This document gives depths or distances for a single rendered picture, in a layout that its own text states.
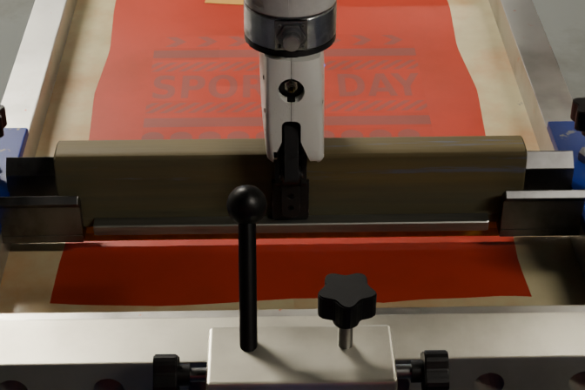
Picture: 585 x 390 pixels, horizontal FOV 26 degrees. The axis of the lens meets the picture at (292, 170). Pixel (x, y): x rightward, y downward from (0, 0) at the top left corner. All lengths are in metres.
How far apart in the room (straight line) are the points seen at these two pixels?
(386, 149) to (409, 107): 0.27
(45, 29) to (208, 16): 0.21
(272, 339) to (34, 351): 0.18
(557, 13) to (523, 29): 2.31
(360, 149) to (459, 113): 0.28
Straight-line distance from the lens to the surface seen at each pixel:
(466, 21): 1.54
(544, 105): 1.31
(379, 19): 1.54
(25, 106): 1.31
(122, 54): 1.47
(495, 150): 1.10
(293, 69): 1.00
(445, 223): 1.12
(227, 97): 1.37
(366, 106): 1.36
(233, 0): 1.58
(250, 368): 0.84
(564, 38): 3.63
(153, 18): 1.54
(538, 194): 1.11
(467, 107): 1.36
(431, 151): 1.09
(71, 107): 1.37
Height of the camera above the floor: 1.65
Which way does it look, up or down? 34 degrees down
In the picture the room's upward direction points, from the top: straight up
